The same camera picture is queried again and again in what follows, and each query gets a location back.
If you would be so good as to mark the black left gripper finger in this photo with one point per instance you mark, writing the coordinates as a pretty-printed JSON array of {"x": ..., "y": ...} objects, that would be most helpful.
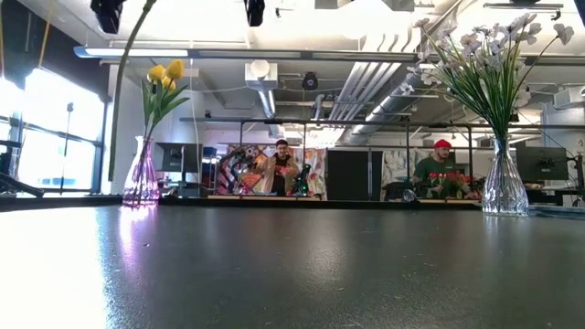
[
  {"x": 254, "y": 11},
  {"x": 108, "y": 16}
]

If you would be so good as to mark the long green flower stem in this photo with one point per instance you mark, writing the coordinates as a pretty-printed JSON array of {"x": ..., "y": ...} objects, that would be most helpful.
[{"x": 112, "y": 155}]

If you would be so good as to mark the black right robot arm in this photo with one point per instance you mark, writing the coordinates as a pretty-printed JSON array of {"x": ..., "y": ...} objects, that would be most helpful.
[{"x": 582, "y": 9}]

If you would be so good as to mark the purple glass vase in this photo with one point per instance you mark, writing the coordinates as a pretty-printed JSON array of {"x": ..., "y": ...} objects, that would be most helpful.
[{"x": 141, "y": 183}]

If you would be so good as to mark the clear glass vase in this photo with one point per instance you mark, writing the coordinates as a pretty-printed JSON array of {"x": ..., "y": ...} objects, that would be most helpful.
[{"x": 505, "y": 196}]

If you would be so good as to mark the long ceiling light bar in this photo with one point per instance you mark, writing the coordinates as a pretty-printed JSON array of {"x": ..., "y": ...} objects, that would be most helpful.
[{"x": 228, "y": 53}]

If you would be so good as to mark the black computer monitor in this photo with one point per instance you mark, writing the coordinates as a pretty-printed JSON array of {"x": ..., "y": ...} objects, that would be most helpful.
[
  {"x": 541, "y": 162},
  {"x": 176, "y": 157}
]

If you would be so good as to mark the person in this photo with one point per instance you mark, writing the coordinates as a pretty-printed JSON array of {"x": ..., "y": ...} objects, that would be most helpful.
[
  {"x": 279, "y": 171},
  {"x": 434, "y": 169}
]

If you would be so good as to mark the colourful patterned tapestry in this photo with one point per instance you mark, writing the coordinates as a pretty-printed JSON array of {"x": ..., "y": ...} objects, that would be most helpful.
[{"x": 313, "y": 169}]

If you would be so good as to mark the black equipment stand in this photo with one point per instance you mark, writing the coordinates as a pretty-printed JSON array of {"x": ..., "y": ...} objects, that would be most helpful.
[{"x": 11, "y": 178}]

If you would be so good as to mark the black partition panel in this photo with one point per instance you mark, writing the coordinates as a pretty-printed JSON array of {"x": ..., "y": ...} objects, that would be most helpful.
[{"x": 352, "y": 173}]

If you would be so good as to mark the red flower bunch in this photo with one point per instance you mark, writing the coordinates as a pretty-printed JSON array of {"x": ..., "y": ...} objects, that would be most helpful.
[{"x": 457, "y": 179}]

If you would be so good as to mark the black ceiling camera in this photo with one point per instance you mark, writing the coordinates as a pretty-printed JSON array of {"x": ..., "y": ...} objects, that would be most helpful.
[{"x": 310, "y": 81}]

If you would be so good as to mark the window with black frame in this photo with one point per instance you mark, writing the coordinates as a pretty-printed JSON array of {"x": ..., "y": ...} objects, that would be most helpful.
[{"x": 55, "y": 137}]

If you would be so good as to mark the black overhead frame rail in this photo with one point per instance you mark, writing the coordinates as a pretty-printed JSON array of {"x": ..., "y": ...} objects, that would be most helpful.
[{"x": 365, "y": 122}]

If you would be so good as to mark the silver ventilation duct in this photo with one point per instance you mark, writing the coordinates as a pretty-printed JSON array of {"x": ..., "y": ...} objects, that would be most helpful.
[{"x": 393, "y": 105}]

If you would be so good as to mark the white wall air unit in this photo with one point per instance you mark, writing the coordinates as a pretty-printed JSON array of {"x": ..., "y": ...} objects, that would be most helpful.
[{"x": 569, "y": 97}]

